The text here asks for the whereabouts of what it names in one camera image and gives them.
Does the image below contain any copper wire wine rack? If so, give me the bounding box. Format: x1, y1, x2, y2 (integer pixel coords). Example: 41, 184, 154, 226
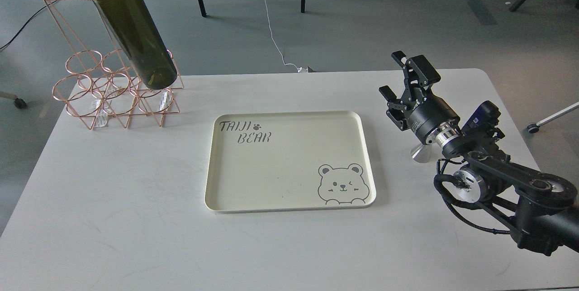
43, 0, 184, 130

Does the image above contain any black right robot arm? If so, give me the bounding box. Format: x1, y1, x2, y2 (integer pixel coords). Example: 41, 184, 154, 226
379, 51, 579, 256

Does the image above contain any office chair base right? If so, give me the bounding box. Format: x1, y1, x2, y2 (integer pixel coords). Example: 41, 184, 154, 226
527, 101, 579, 134

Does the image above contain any silver steel jigger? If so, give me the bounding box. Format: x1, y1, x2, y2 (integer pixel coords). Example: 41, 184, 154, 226
411, 144, 432, 163

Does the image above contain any chair caster left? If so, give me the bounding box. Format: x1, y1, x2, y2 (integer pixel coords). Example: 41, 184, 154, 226
0, 91, 28, 109

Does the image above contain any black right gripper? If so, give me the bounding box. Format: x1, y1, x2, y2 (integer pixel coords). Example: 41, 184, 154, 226
379, 51, 460, 145

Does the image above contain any white floor cable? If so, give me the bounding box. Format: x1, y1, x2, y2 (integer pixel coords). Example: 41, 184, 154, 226
257, 0, 309, 73

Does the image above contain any dark green wine bottle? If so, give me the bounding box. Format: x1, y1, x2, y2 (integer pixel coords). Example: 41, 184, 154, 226
93, 0, 177, 90

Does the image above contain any cream bear print tray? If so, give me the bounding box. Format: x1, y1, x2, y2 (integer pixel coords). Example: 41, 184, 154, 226
204, 111, 376, 212

